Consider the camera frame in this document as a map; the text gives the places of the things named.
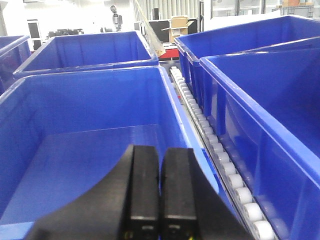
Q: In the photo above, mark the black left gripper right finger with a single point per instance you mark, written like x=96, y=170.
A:
x=190, y=208

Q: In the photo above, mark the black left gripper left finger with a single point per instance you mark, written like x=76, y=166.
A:
x=123, y=205

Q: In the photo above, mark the white roller conveyor track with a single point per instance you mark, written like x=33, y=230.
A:
x=239, y=196

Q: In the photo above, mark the blue plastic bin centre-left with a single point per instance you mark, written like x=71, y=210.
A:
x=61, y=133

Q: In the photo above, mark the blue plastic bin centre-right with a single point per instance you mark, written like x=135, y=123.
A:
x=265, y=109

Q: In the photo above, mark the blue plastic bin far left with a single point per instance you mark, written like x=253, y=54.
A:
x=87, y=52

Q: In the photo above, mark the cardboard box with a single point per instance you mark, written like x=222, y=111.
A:
x=178, y=26

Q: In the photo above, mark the blue plastic crate far right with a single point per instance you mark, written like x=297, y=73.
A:
x=282, y=33

